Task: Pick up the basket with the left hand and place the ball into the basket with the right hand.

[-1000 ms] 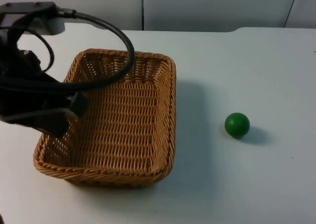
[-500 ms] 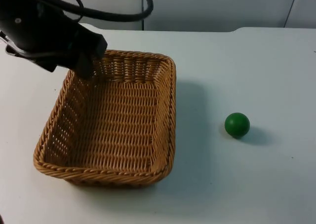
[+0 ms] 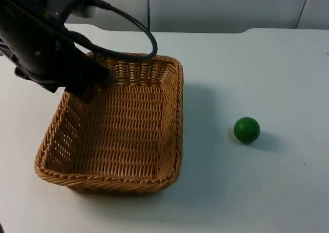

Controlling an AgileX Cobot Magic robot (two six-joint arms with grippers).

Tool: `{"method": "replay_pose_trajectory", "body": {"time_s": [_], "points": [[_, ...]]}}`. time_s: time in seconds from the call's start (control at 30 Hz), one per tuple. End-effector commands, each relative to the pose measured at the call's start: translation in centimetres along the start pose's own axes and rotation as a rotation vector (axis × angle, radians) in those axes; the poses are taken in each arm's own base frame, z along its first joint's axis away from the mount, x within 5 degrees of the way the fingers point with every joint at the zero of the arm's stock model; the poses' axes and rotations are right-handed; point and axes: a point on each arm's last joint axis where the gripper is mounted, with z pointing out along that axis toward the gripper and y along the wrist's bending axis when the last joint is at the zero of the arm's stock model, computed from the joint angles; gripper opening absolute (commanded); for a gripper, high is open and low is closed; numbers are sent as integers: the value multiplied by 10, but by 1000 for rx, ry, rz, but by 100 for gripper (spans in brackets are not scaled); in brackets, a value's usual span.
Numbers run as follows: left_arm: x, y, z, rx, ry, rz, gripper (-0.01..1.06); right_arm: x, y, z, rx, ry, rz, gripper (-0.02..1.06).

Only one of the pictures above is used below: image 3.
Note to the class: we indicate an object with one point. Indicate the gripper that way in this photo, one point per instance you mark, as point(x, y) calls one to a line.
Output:
point(43, 60)

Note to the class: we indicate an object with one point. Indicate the pale brown wicker basket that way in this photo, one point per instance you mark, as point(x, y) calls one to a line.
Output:
point(123, 130)

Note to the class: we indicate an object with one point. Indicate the green ball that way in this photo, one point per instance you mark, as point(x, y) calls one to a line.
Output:
point(247, 130)

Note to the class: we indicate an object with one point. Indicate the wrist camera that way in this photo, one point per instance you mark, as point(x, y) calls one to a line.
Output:
point(77, 4)

